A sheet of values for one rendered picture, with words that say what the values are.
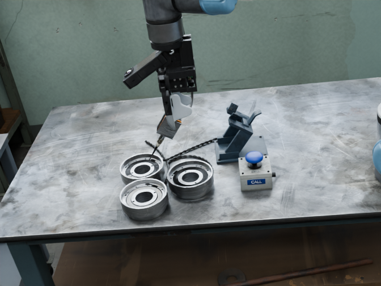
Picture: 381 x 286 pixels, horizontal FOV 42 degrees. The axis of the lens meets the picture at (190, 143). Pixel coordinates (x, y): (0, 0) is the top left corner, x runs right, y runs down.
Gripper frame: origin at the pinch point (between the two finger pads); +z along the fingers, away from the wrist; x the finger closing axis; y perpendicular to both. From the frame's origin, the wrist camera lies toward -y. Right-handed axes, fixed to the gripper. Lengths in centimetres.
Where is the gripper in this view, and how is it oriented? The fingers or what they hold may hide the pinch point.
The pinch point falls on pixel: (170, 121)
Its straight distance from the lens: 115.8
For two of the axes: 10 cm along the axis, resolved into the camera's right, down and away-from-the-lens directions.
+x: -0.2, -5.4, 8.4
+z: 1.2, 8.4, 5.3
